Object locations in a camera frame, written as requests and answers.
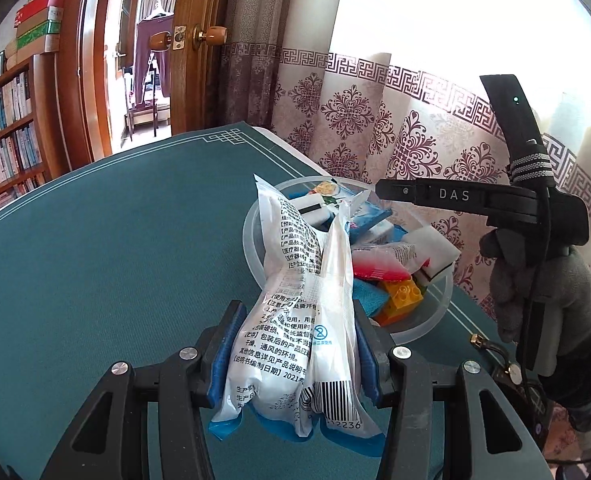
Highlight person's right hand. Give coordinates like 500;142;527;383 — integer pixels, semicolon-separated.
479;227;591;377

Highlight rows of shelved books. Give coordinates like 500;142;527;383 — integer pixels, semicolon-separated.
0;72;45;217

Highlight clear plastic bowl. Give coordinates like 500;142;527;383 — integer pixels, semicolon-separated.
242;176;455;345

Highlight blue snack packet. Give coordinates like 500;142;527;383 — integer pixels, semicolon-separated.
305;178;394;241

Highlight wooden door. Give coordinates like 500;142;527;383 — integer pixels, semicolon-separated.
168;0;237;137

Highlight white and red packet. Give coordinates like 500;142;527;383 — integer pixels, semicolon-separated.
351;241;432;282

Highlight purple hanging garment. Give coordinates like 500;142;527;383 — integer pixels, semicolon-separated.
134;12;174;107

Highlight wooden door frame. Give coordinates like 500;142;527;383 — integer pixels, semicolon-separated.
58;0;142;177

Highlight white patterned curtain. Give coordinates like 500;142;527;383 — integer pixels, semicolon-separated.
270;0;591;322

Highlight black cable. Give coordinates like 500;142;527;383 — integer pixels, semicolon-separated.
518;185;552;377

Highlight black white striped strap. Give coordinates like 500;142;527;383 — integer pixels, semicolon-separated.
506;152;554;187

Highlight taupe patterned curtain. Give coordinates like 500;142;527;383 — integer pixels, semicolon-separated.
220;0;350;147

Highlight white and blue medical packet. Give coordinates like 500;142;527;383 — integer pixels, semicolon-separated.
208;174;387;459

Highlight yellow and orange toy block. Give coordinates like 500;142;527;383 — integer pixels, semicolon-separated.
373;279;425;329

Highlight white black-striped block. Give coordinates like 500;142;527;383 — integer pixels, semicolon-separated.
404;226;462;287
290;192;334;227

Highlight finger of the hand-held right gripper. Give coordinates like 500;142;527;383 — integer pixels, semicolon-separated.
375;179;539;231

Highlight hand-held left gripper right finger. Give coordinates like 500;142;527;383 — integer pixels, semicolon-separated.
353;300;551;480

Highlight brass and wood door knob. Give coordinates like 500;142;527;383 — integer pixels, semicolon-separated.
192;24;228;47

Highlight green box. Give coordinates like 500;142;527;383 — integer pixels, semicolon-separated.
16;20;62;52

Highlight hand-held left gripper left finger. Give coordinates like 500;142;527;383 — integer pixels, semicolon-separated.
40;300;246;480

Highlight wooden bookshelf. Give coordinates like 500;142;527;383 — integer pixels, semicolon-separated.
0;54;72;224

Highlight red box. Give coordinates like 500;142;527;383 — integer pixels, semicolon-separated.
14;0;65;29

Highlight blue gauze bandage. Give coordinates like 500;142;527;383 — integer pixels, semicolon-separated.
351;279;392;320

